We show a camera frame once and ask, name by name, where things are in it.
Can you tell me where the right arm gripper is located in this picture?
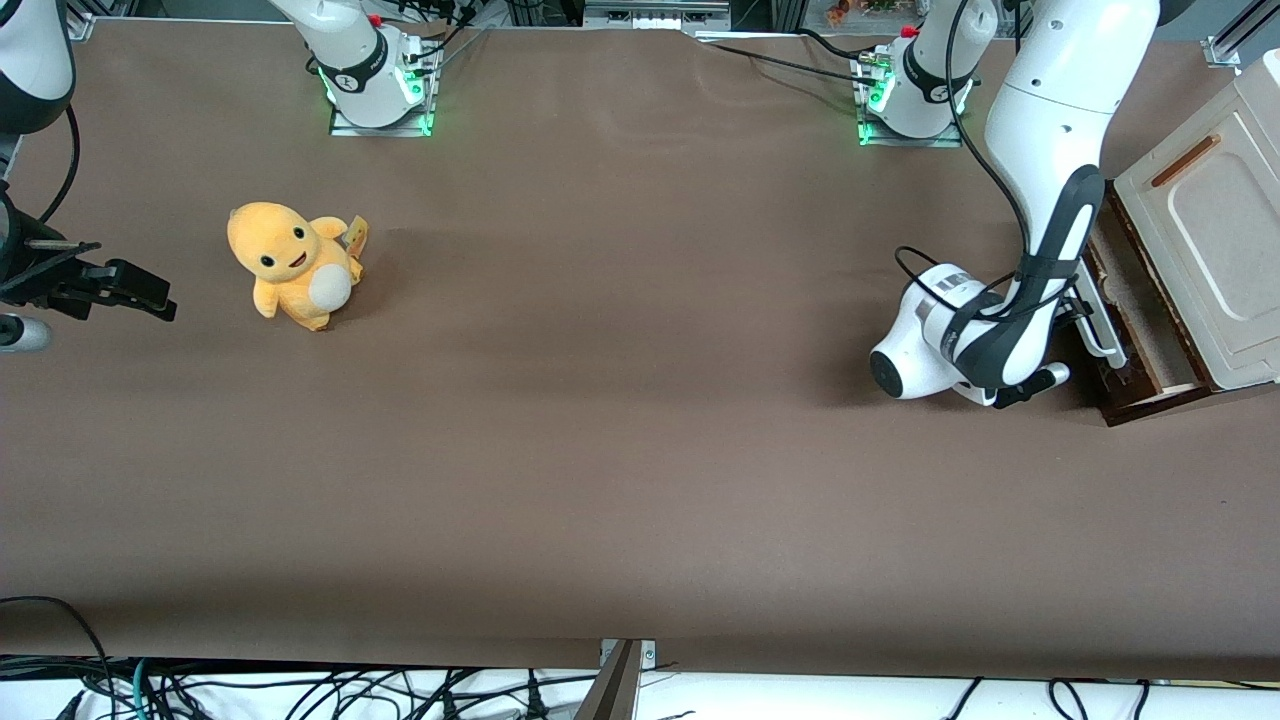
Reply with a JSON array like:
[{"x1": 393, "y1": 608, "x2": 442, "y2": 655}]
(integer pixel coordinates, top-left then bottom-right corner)
[{"x1": 0, "y1": 190, "x2": 178, "y2": 323}]

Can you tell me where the white bar drawer handle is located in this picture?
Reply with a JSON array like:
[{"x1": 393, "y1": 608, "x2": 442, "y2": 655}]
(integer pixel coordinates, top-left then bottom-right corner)
[{"x1": 1072, "y1": 255, "x2": 1129, "y2": 369}]

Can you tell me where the dark wooden drawer with handle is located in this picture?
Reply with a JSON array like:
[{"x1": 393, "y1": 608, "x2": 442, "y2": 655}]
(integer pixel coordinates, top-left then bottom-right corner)
[{"x1": 1075, "y1": 190, "x2": 1206, "y2": 401}]

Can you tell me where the dark brown wooden drawer cabinet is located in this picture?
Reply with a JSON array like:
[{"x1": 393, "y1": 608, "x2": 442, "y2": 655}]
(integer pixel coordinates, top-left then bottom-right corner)
[{"x1": 1085, "y1": 185, "x2": 1216, "y2": 428}]

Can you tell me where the cream plastic box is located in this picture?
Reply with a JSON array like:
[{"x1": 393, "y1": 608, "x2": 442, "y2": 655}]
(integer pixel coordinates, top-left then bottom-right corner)
[{"x1": 1113, "y1": 48, "x2": 1280, "y2": 393}]

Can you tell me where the orange plush toy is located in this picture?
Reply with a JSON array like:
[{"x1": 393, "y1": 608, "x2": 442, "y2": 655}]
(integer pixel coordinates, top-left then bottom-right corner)
[{"x1": 226, "y1": 201, "x2": 369, "y2": 333}]

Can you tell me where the large table cover mat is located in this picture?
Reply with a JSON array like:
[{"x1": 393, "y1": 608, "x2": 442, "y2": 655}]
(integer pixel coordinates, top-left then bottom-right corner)
[{"x1": 0, "y1": 18, "x2": 1280, "y2": 683}]

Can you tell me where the grey electronics unit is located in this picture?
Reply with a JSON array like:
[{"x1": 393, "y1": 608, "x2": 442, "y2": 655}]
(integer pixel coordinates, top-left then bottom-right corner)
[{"x1": 583, "y1": 0, "x2": 733, "y2": 31}]

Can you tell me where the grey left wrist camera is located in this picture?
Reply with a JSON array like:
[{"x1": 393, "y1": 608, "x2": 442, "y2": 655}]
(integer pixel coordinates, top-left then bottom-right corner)
[{"x1": 993, "y1": 362, "x2": 1071, "y2": 409}]

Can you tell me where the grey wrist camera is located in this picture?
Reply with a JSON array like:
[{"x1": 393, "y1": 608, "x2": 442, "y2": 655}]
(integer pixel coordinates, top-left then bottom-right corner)
[
  {"x1": 0, "y1": 315, "x2": 53, "y2": 353},
  {"x1": 993, "y1": 362, "x2": 1071, "y2": 409}
]

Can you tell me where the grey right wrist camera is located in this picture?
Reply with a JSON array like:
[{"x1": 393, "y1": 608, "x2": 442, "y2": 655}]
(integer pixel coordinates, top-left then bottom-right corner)
[{"x1": 0, "y1": 315, "x2": 53, "y2": 353}]

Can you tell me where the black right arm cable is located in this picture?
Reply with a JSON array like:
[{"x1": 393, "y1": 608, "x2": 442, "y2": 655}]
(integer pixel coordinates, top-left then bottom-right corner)
[{"x1": 38, "y1": 103, "x2": 81, "y2": 226}]

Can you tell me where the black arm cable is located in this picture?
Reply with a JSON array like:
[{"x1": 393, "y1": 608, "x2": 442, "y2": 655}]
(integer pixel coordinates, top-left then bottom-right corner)
[
  {"x1": 893, "y1": 0, "x2": 1041, "y2": 323},
  {"x1": 38, "y1": 103, "x2": 81, "y2": 226}
]

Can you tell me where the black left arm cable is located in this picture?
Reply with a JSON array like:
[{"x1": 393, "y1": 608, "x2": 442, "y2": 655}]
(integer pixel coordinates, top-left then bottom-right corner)
[{"x1": 893, "y1": 0, "x2": 1041, "y2": 323}]

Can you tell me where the aluminium frame profile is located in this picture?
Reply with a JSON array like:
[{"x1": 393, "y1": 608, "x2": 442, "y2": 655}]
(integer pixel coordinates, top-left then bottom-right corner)
[
  {"x1": 1203, "y1": 0, "x2": 1280, "y2": 69},
  {"x1": 62, "y1": 0, "x2": 136, "y2": 43}
]

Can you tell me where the black looped cable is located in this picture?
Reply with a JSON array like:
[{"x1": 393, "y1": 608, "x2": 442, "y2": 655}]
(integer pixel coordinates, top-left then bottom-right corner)
[{"x1": 0, "y1": 597, "x2": 119, "y2": 720}]

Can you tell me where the long black cable on mat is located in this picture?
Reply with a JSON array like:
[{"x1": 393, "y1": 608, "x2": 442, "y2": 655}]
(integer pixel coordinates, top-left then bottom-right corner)
[{"x1": 697, "y1": 35, "x2": 886, "y2": 81}]

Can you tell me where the aluminium profile with bracket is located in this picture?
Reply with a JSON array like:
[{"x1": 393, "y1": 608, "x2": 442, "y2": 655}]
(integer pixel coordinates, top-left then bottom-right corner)
[{"x1": 575, "y1": 638, "x2": 658, "y2": 720}]

